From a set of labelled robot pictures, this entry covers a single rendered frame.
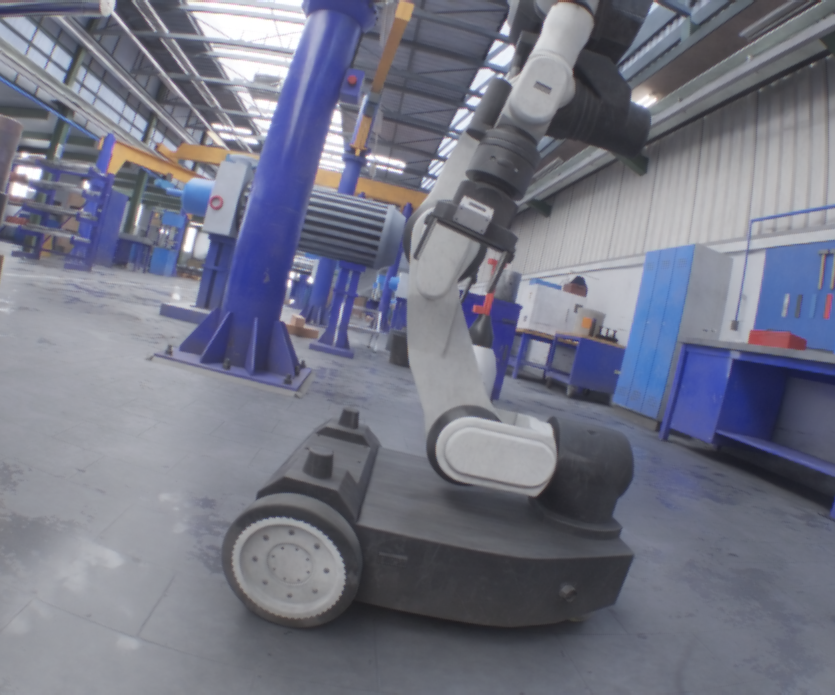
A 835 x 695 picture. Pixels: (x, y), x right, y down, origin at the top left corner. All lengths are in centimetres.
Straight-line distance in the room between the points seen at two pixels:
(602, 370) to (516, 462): 541
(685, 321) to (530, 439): 414
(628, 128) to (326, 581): 92
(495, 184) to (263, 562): 61
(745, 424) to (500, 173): 358
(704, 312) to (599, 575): 431
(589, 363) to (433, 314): 537
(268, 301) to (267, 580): 198
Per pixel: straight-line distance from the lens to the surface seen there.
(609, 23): 106
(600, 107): 100
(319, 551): 72
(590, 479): 93
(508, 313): 368
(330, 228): 458
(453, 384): 87
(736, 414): 400
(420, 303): 82
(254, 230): 261
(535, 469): 87
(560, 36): 81
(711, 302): 512
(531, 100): 72
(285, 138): 270
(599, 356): 620
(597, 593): 93
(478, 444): 84
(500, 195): 69
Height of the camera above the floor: 47
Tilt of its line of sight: 3 degrees down
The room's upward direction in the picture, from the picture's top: 14 degrees clockwise
